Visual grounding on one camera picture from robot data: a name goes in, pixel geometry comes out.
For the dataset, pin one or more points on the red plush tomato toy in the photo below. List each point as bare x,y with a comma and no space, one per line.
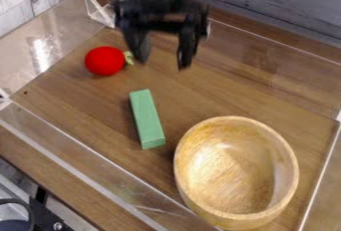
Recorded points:
105,60

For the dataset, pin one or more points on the green rectangular block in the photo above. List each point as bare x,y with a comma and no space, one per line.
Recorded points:
147,120

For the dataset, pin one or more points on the wooden bowl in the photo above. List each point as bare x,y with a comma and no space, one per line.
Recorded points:
235,172

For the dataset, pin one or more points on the black metal bracket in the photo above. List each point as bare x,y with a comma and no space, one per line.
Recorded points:
46,221

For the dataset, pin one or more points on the clear acrylic corner bracket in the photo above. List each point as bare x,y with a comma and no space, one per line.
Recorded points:
105,14

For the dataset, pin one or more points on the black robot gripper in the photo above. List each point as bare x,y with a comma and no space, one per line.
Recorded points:
182,16

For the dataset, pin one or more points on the clear acrylic tray wall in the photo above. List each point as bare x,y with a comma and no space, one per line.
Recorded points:
68,130

